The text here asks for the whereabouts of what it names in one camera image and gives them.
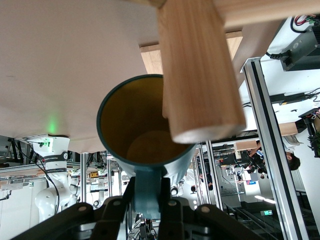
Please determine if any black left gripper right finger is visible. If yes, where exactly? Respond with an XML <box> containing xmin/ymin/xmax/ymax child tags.
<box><xmin>159</xmin><ymin>176</ymin><xmax>266</xmax><ymax>240</ymax></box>

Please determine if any aluminium frame post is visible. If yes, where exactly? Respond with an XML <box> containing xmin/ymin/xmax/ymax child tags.
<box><xmin>240</xmin><ymin>56</ymin><xmax>304</xmax><ymax>240</ymax></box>

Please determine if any dark teal mug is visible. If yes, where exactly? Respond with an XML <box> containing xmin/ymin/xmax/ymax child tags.
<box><xmin>96</xmin><ymin>74</ymin><xmax>198</xmax><ymax>221</ymax></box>

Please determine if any black power supply box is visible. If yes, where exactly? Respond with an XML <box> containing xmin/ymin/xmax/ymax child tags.
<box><xmin>281</xmin><ymin>26</ymin><xmax>320</xmax><ymax>73</ymax></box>

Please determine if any wooden mug rack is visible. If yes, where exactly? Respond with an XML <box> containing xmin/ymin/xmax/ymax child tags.
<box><xmin>132</xmin><ymin>0</ymin><xmax>320</xmax><ymax>145</ymax></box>

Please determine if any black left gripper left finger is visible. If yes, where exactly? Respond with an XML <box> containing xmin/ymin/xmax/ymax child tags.
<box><xmin>9</xmin><ymin>177</ymin><xmax>137</xmax><ymax>240</ymax></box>

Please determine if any person in background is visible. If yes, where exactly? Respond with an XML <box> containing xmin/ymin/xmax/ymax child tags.
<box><xmin>282</xmin><ymin>139</ymin><xmax>302</xmax><ymax>172</ymax></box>

